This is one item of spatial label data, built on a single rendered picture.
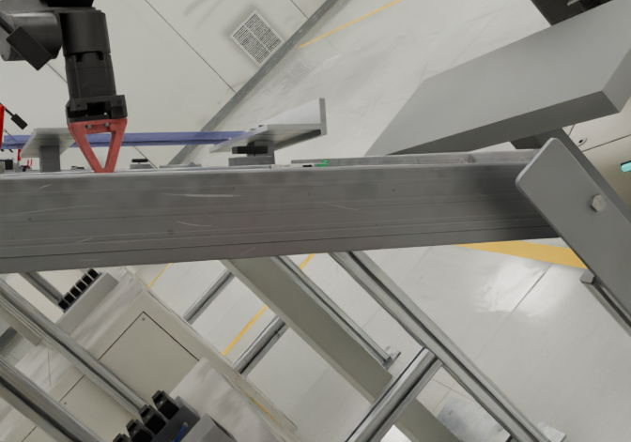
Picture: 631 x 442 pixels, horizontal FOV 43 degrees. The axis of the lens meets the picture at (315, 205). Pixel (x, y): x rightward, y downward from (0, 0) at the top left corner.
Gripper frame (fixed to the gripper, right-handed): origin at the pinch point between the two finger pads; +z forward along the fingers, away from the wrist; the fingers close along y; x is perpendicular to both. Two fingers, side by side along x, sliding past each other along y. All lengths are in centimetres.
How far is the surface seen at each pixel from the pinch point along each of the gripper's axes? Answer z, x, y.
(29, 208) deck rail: 0.8, -9.1, 48.7
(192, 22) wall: -136, 179, -759
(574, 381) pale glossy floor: 52, 85, -26
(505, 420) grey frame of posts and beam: 54, 66, -20
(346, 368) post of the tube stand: 44, 43, -39
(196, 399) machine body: 33.6, 9.0, -9.1
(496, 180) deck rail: 4, 25, 49
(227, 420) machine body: 32.6, 10.1, 5.7
